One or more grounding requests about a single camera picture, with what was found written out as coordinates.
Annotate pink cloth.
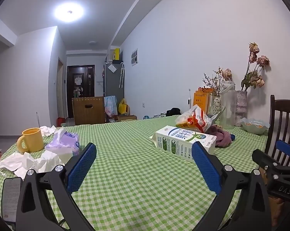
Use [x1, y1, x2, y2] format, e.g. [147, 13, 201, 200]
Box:
[206, 125, 232, 148]

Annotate dark wooden chair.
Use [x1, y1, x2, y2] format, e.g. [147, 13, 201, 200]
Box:
[264, 95, 290, 166]

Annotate pink vase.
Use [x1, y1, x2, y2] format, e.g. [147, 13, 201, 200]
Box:
[234, 90, 248, 127]

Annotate brown box with handle hole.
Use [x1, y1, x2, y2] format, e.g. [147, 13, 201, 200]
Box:
[72, 97, 106, 126]

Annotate purple tissue pack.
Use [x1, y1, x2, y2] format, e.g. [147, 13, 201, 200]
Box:
[45, 126, 80, 160]

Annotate dried pink roses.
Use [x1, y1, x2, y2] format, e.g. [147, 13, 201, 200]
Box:
[241, 42, 270, 92]

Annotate clear plastic jug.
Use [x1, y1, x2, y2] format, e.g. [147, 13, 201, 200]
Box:
[219, 81, 237, 130]

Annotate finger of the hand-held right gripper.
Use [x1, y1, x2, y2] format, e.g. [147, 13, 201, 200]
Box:
[275, 140, 290, 167]
[252, 149, 281, 174]

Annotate grey cabinet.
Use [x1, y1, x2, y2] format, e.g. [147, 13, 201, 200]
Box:
[104, 61, 125, 106]

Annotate green checked tablecloth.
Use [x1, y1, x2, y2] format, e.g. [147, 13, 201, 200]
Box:
[0, 114, 270, 231]

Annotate yellow mug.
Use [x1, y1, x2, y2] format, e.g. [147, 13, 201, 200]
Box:
[17, 127, 44, 154]

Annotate red white plastic snack bag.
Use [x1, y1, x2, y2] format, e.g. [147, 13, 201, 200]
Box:
[175, 105, 226, 133]

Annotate yellow tote bag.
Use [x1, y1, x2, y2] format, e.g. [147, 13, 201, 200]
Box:
[118, 99, 128, 114]

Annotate floral patterned vase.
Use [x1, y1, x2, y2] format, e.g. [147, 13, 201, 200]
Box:
[212, 96, 222, 116]

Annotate black bag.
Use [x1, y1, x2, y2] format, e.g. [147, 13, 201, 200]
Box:
[166, 107, 182, 117]

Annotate dried branch flowers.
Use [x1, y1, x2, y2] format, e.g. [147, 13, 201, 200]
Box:
[203, 67, 232, 97]

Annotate crumpled white tissue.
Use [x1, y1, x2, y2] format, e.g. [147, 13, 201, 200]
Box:
[0, 151, 36, 180]
[40, 126, 57, 137]
[33, 150, 65, 172]

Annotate white milk carton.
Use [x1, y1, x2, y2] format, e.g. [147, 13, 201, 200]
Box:
[150, 125, 217, 163]

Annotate clear glass bowl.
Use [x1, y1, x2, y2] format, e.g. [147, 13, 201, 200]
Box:
[241, 118, 270, 135]

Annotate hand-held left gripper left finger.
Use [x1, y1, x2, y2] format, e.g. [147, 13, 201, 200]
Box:
[16, 142, 97, 231]

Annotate dark brown door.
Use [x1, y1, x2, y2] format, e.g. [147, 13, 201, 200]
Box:
[67, 65, 95, 119]

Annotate round ceiling light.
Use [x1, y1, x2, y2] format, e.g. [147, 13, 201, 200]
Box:
[54, 3, 84, 23]

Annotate black smartphone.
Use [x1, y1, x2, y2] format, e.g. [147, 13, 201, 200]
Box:
[2, 177, 23, 223]

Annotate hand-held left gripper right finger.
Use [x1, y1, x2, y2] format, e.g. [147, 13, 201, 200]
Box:
[191, 141, 273, 231]

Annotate white umbrella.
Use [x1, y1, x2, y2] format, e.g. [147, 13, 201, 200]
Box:
[119, 62, 125, 88]

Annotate light blue pink bag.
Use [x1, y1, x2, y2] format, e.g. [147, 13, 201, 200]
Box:
[104, 96, 118, 116]

